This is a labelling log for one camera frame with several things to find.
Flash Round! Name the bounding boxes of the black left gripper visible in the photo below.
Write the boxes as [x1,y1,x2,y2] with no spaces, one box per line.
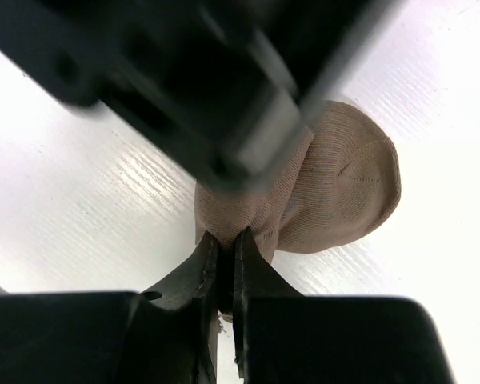
[0,0,394,191]

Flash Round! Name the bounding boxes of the taupe sock with maroon cuff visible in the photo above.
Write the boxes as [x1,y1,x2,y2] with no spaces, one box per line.
[194,101,402,262]

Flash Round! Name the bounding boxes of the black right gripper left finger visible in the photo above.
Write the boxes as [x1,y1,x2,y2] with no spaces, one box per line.
[0,234,218,383]

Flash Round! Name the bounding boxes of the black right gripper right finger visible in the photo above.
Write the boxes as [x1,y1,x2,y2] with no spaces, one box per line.
[233,230,454,383]

